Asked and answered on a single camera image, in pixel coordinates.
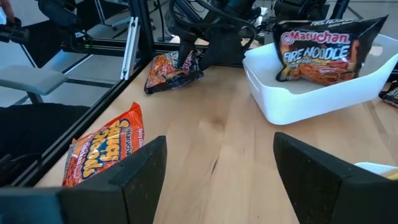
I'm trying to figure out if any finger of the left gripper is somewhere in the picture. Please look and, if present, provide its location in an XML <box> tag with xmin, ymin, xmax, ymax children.
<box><xmin>198</xmin><ymin>26</ymin><xmax>246</xmax><ymax>71</ymax></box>
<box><xmin>177</xmin><ymin>40</ymin><xmax>197</xmax><ymax>70</ymax></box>

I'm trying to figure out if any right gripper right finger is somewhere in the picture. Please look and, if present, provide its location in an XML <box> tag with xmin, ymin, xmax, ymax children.
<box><xmin>273</xmin><ymin>132</ymin><xmax>398</xmax><ymax>224</ymax></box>

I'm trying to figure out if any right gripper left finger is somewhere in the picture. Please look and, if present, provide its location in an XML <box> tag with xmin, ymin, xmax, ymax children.
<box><xmin>58</xmin><ymin>136</ymin><xmax>168</xmax><ymax>224</ymax></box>

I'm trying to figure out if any orange Saucy Noods pack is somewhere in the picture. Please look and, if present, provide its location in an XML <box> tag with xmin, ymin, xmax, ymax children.
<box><xmin>62</xmin><ymin>101</ymin><xmax>146</xmax><ymax>188</ymax></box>

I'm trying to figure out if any white plastic bin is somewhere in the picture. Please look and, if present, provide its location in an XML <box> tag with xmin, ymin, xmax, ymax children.
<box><xmin>242</xmin><ymin>33</ymin><xmax>398</xmax><ymax>126</ymax></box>
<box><xmin>354</xmin><ymin>161</ymin><xmax>398</xmax><ymax>178</ymax></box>

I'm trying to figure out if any person's forearm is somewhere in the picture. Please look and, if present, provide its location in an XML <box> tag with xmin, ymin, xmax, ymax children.
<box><xmin>0</xmin><ymin>0</ymin><xmax>16</xmax><ymax>26</ymax></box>

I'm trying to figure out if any grey padded stool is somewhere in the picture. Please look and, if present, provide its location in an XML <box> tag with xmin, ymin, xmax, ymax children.
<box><xmin>0</xmin><ymin>64</ymin><xmax>69</xmax><ymax>105</ymax></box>

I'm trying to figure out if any silver aluminium bracket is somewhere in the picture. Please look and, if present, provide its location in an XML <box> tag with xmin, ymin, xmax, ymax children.
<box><xmin>120</xmin><ymin>17</ymin><xmax>140</xmax><ymax>81</ymax></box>

